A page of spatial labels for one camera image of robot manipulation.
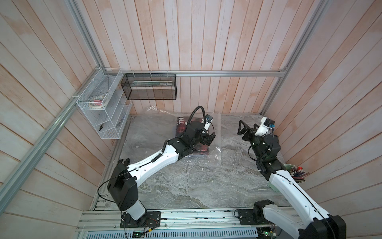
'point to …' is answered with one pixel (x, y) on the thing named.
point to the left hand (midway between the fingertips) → (205, 129)
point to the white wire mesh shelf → (109, 121)
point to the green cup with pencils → (297, 174)
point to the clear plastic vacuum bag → (161, 126)
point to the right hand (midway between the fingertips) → (246, 121)
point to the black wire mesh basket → (149, 86)
